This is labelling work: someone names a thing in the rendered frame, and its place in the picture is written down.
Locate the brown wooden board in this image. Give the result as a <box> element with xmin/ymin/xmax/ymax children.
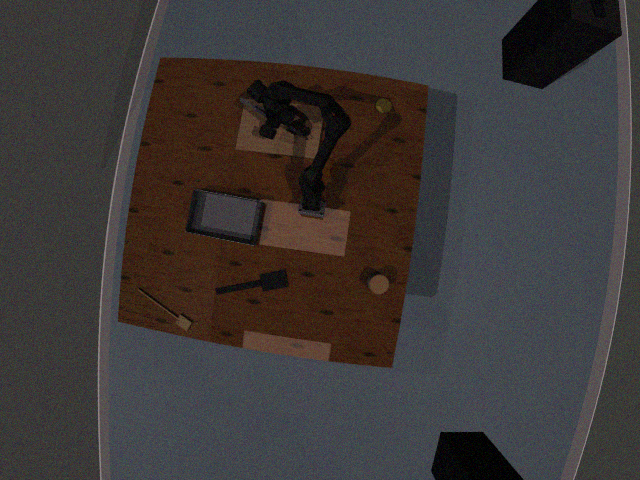
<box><xmin>235</xmin><ymin>103</ymin><xmax>323</xmax><ymax>160</ymax></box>

